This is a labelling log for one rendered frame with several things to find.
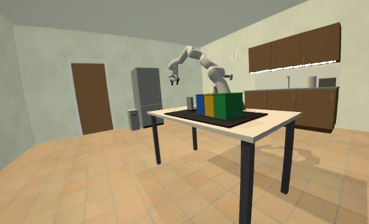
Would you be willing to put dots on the green bin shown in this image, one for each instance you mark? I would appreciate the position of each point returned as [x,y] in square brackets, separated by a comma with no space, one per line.
[228,106]

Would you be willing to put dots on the yellow open bin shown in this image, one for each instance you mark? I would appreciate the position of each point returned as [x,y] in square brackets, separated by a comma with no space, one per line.
[209,105]

